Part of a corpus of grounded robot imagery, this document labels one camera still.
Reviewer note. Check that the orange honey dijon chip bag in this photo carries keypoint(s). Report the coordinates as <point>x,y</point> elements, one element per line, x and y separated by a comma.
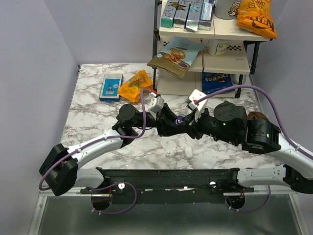
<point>255,16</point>

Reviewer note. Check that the blue razor box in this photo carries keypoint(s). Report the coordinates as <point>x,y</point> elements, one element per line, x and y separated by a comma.
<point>110,86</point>

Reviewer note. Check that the blue white box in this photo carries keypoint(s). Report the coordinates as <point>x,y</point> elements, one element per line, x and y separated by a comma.
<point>205,20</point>

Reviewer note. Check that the white mug on shelf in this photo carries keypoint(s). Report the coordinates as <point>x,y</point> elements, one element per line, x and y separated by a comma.
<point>217,47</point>

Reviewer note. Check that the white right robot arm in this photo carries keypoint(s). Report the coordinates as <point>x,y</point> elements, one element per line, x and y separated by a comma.
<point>257,136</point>

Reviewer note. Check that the blue Doritos bag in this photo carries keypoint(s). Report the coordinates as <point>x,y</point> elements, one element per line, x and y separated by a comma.
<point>212,82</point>

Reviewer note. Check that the teal toothpaste box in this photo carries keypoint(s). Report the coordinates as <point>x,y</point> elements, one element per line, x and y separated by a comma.
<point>167,18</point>

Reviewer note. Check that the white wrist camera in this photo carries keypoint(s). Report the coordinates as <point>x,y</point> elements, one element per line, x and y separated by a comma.
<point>156,103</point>
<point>195,105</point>

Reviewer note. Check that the purple earbud charging case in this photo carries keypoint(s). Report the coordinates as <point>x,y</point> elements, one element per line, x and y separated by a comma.
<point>180,120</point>

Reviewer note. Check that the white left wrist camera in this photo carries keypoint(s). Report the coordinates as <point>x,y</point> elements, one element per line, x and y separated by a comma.
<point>156,103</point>

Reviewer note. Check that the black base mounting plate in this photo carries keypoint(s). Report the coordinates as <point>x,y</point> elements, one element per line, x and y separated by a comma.
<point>168,186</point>

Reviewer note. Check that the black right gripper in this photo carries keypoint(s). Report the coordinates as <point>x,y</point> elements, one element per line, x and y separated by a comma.
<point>192,123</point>

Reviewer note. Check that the white printed cup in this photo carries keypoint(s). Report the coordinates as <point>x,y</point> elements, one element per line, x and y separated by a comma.
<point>226,9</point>

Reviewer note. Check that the black beige shelf rack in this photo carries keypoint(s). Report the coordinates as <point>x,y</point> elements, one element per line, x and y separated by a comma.
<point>240,57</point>

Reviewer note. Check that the teal gold chip bag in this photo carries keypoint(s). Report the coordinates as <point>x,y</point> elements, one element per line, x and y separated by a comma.
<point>177,56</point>

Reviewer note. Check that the white earbud right one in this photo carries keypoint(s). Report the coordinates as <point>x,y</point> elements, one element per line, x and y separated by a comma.
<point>178,152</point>

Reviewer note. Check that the orange snack bag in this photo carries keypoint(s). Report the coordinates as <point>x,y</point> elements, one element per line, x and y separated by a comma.
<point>131,89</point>

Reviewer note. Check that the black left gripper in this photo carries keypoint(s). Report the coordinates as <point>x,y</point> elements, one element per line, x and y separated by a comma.
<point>165,123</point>

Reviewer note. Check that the white earbud case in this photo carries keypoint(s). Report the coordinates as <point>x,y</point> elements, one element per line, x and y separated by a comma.
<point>188,152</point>

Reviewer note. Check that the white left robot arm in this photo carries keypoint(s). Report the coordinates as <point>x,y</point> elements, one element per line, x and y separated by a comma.
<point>63,169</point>

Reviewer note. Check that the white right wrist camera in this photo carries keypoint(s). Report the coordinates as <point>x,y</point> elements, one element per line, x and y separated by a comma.
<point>195,105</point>

